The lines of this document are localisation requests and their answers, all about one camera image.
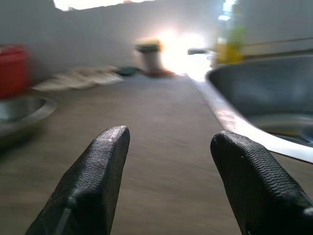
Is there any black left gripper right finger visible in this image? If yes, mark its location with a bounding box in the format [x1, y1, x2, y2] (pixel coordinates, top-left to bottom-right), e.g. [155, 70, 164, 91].
[210, 130, 313, 235]

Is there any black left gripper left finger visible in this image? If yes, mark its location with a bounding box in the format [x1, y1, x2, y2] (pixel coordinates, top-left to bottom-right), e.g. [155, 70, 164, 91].
[25, 125, 131, 235]

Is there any stainless steel sink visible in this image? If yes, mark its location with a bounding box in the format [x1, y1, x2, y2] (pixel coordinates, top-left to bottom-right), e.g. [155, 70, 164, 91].
[188, 54, 313, 164]

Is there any stainless steel plate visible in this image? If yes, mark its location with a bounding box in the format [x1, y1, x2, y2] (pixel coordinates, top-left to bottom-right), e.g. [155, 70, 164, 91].
[0, 94, 59, 147]

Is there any white crumpled cloth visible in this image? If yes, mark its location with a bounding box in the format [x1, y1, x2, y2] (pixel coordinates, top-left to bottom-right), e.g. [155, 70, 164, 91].
[31, 65, 126, 93]

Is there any green scouring pad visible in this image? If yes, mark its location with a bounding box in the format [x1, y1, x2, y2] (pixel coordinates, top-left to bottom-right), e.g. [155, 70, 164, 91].
[114, 66, 142, 77]

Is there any white cup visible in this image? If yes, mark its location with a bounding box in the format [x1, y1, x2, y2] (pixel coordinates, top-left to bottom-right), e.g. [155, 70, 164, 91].
[139, 47, 164, 74]

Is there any red plastic basin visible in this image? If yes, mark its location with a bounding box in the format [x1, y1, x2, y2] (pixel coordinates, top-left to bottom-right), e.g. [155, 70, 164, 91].
[0, 45, 30, 99]

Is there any yellow dish soap bottle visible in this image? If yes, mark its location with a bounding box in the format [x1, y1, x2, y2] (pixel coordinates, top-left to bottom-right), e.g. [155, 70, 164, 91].
[214, 0, 246, 65]

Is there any yellow sponge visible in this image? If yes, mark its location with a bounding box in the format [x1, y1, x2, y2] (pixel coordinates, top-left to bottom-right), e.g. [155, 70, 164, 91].
[134, 38, 164, 52]

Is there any aluminium framed window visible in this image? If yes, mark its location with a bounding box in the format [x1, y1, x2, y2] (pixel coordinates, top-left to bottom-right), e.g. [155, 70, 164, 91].
[52, 0, 157, 12]

